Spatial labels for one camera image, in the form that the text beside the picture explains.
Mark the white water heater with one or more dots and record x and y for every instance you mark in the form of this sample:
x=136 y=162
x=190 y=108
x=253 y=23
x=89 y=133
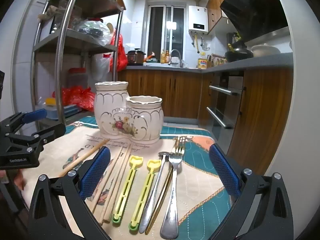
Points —
x=198 y=20

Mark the printed quilted mat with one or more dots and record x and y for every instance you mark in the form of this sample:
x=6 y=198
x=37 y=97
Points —
x=200 y=180

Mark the wooden base cabinet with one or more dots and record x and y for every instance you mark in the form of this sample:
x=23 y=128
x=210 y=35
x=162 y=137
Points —
x=182 y=92

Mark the orange drink bottles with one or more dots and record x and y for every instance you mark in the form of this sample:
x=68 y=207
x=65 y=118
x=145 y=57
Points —
x=165 y=57

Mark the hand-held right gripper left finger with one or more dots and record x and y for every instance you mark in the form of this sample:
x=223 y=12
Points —
x=96 y=175

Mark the white pot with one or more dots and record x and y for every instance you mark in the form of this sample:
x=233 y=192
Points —
x=265 y=50

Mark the yellow lid plastic box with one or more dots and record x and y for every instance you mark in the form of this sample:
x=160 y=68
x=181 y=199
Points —
x=51 y=106

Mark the metal faucet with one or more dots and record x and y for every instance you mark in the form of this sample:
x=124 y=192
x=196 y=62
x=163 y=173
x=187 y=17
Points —
x=176 y=55

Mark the black range hood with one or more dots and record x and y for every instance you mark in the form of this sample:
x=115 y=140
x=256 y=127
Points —
x=255 y=12

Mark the built-in steel oven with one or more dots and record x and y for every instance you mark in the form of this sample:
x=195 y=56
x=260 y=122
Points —
x=225 y=105

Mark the wooden wall cabinet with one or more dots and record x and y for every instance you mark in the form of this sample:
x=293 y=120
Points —
x=217 y=10

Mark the person's left hand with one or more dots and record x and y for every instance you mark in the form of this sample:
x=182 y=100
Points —
x=19 y=178

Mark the silver fork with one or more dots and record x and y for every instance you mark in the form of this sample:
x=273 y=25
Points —
x=172 y=200

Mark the metal shelf rack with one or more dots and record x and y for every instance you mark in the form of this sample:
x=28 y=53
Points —
x=62 y=42

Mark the floral ceramic double utensil holder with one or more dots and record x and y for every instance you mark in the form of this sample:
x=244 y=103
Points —
x=130 y=120

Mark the crumpled red plastic bag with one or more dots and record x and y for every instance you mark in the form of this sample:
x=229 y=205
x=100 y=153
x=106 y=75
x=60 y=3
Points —
x=77 y=97

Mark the silver serrated spoon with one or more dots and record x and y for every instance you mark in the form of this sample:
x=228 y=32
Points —
x=156 y=187

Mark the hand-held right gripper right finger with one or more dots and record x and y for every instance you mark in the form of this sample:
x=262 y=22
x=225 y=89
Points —
x=225 y=172

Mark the white plastic bag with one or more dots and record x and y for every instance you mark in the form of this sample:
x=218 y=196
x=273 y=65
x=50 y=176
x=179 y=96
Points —
x=101 y=66

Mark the window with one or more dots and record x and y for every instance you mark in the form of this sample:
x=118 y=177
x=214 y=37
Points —
x=166 y=32

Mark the hanging red plastic bag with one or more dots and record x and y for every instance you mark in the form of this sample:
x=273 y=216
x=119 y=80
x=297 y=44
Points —
x=120 y=52

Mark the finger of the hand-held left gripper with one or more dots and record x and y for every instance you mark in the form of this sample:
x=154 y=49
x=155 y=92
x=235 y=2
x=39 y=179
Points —
x=35 y=115
x=50 y=130

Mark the dark pressure cooker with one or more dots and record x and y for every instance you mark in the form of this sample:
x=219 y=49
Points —
x=136 y=56

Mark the gold fork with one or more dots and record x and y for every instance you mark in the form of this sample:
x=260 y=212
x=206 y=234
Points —
x=162 y=192

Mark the yellow green sealing clip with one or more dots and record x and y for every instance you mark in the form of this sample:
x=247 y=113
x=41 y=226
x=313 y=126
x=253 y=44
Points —
x=145 y=192
x=127 y=187

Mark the clear plastic bag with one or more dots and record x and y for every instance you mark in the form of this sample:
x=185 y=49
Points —
x=93 y=31

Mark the red lid plastic container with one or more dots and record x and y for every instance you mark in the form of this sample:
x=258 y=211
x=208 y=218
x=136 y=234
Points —
x=77 y=78

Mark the black wok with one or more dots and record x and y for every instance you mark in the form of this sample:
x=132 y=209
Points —
x=238 y=55

